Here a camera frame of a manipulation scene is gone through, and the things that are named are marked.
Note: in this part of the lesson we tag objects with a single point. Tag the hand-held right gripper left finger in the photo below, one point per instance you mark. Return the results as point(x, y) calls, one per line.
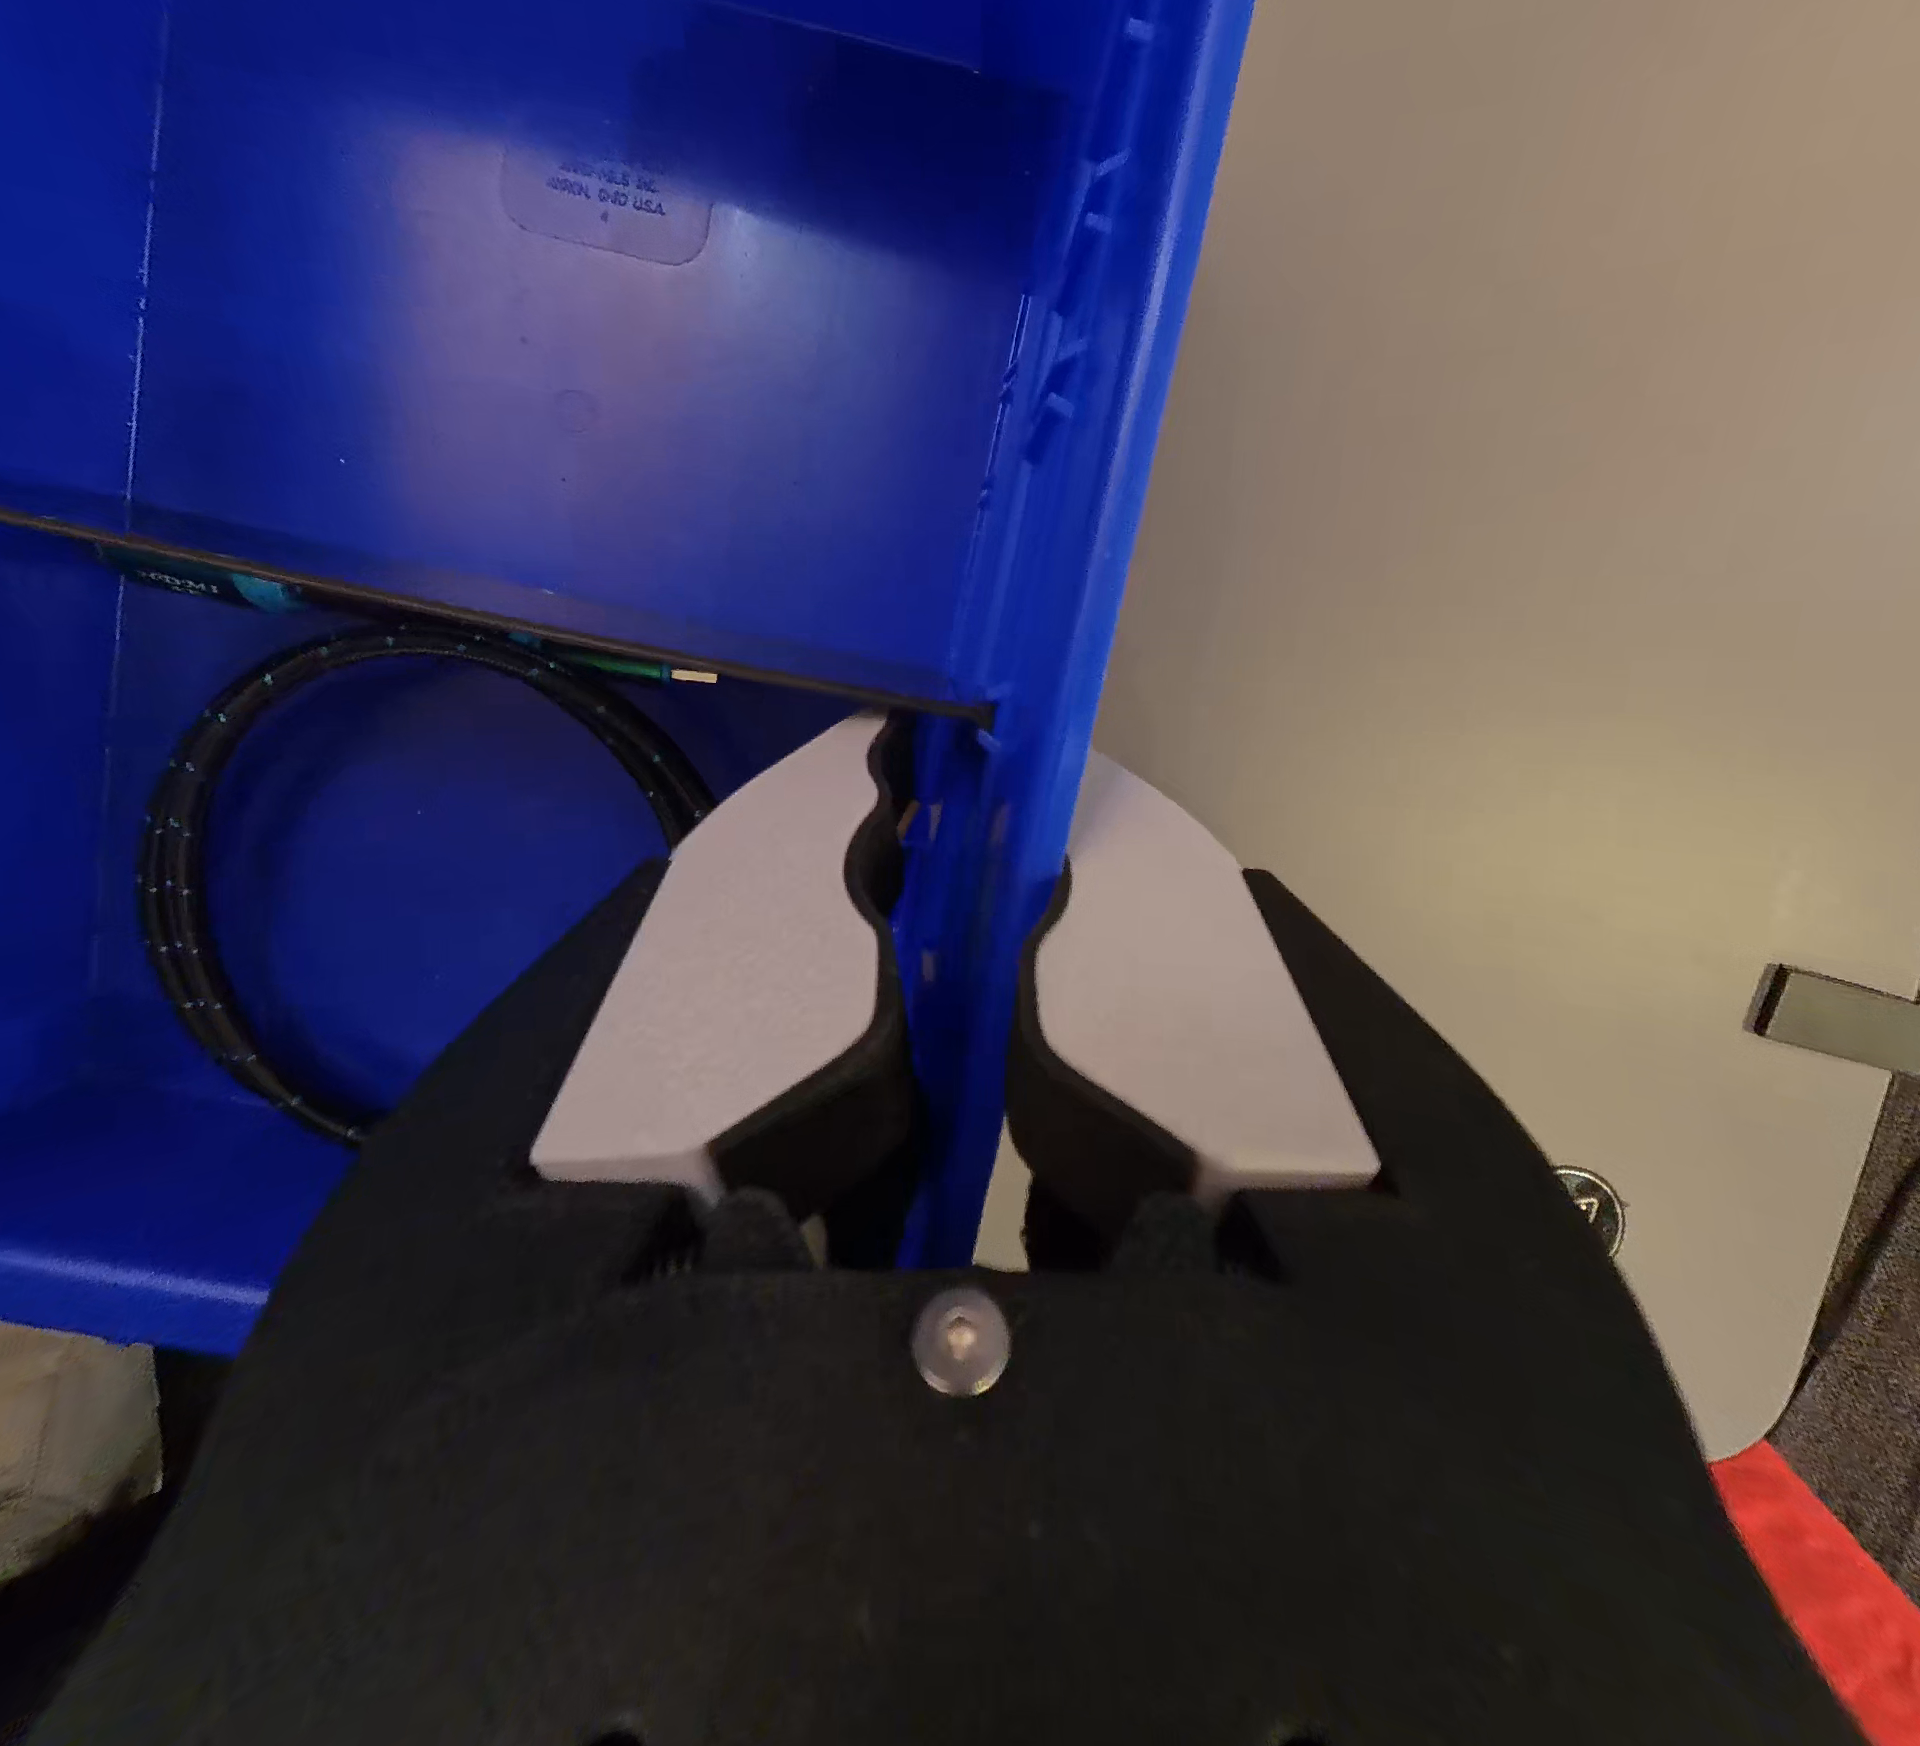
point(707, 996)

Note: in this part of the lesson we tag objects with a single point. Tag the person's beige trousers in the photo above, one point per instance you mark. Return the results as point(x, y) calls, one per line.
point(76, 1448)

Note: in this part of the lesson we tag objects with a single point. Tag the blue plastic bin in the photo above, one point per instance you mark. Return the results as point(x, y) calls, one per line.
point(451, 351)

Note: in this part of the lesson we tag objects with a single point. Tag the small round metal disc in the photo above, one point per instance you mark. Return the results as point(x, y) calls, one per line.
point(1593, 1210)

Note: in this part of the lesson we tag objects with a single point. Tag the black bin divider plate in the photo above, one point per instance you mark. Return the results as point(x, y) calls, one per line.
point(600, 628)

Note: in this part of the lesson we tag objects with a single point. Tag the red floor mat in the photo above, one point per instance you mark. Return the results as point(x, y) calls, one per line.
point(1830, 1596)

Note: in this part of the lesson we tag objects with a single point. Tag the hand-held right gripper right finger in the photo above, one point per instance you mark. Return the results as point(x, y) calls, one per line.
point(1201, 1027)

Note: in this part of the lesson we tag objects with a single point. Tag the metal table leg bracket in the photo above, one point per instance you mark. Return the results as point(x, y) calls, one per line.
point(1830, 1010)

